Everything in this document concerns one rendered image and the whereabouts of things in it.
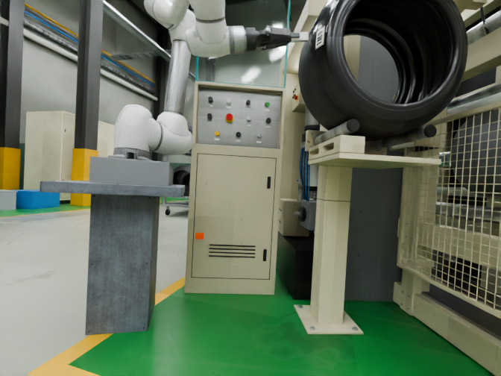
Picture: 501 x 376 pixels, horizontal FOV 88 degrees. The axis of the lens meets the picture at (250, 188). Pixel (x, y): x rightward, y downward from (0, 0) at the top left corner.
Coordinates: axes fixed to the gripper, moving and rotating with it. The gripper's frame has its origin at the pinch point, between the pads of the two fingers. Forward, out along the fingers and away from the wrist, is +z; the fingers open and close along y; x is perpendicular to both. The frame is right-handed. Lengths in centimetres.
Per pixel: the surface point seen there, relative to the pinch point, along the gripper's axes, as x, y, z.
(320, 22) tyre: -0.3, -8.4, 5.2
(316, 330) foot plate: 125, 20, 3
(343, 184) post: 58, 26, 24
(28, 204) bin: 60, 389, -391
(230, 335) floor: 120, 18, -36
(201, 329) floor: 118, 22, -49
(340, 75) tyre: 19.6, -11.9, 9.3
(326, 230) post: 80, 26, 14
